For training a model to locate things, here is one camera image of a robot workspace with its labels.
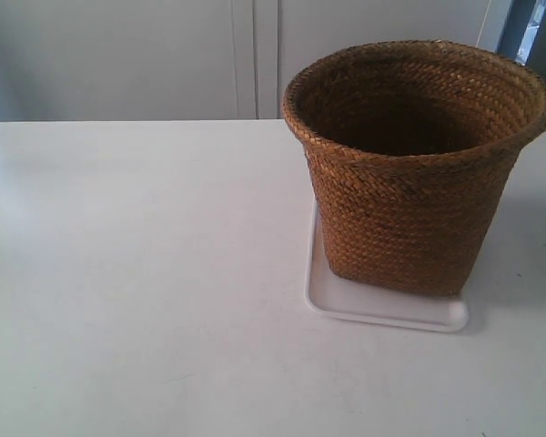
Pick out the brown woven wicker basket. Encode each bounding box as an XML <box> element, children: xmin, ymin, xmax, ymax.
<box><xmin>281</xmin><ymin>40</ymin><xmax>546</xmax><ymax>297</ymax></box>

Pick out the white plastic tray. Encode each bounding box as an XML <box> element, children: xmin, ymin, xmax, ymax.
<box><xmin>304</xmin><ymin>205</ymin><xmax>470</xmax><ymax>332</ymax></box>

